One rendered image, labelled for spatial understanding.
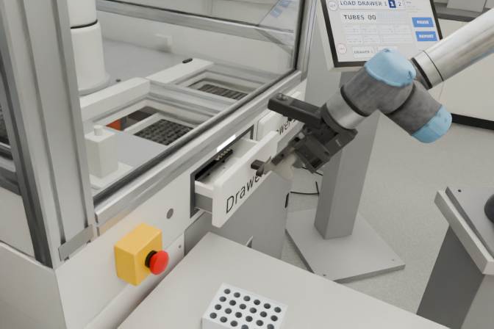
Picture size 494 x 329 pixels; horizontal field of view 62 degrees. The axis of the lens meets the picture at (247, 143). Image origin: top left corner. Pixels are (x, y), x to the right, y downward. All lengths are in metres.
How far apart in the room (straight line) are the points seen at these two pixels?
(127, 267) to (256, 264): 0.29
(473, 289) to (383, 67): 0.68
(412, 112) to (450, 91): 3.08
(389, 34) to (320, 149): 0.96
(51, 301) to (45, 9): 0.41
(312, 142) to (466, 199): 0.56
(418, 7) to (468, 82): 2.06
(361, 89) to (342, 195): 1.28
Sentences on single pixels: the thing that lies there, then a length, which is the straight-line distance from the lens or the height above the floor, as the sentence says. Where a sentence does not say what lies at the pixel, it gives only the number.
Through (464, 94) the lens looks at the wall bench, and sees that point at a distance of 3.87.
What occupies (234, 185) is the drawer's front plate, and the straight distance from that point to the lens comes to 0.86.
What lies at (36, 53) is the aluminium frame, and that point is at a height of 1.24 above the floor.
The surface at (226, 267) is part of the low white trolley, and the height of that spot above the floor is 0.76.
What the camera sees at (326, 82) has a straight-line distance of 2.53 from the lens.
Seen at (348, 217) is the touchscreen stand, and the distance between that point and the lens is 2.09.
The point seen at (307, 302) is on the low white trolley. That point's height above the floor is 0.76.
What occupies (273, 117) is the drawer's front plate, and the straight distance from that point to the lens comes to 1.13.
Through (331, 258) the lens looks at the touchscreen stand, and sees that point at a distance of 2.03.
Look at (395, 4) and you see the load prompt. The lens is 1.79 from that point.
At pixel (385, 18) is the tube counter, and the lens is 1.72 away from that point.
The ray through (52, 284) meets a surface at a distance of 0.67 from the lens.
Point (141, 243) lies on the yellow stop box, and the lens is 0.70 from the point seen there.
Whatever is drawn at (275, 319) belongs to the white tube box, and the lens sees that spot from 0.76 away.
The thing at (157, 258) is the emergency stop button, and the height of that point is 0.89.
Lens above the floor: 1.37
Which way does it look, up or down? 27 degrees down
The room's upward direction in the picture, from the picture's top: 4 degrees clockwise
